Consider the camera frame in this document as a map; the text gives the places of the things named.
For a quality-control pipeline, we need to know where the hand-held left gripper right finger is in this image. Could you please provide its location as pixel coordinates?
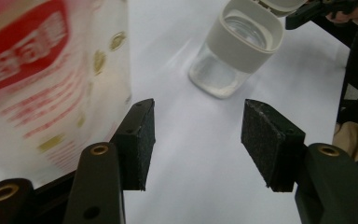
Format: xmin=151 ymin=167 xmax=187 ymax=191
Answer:
xmin=241 ymin=99 xmax=358 ymax=224

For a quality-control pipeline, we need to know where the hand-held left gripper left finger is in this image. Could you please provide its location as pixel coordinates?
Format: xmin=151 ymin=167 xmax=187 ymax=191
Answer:
xmin=63 ymin=98 xmax=157 ymax=224

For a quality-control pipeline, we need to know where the clear container with beige lid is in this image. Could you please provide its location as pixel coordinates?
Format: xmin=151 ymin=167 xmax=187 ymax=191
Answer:
xmin=187 ymin=0 xmax=308 ymax=100

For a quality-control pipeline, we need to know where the red and white stand-up pouch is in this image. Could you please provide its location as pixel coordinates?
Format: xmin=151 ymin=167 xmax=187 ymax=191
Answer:
xmin=0 ymin=0 xmax=132 ymax=191

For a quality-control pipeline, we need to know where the beige cloth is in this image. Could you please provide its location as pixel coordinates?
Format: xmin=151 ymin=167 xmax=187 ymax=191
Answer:
xmin=331 ymin=120 xmax=358 ymax=162

